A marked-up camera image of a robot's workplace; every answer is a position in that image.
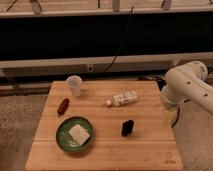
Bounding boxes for black eraser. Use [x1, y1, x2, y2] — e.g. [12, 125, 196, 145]
[121, 120, 134, 136]

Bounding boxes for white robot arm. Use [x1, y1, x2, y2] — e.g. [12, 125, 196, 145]
[160, 61, 213, 127]

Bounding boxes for white plastic bottle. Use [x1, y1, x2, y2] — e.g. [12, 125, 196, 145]
[106, 90, 138, 107]

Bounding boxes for clear plastic cup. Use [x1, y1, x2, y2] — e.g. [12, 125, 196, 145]
[65, 75, 82, 96]

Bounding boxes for bamboo cutting board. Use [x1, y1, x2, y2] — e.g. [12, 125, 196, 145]
[26, 81, 183, 171]

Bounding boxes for brown sausage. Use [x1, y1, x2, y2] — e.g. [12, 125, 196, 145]
[57, 98, 69, 115]

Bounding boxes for white square block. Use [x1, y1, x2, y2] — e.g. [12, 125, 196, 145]
[69, 124, 90, 145]

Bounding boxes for green plate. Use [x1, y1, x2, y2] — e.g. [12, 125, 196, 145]
[56, 116, 94, 154]

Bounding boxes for black hanging cable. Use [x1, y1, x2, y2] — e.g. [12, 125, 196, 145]
[101, 5, 135, 74]

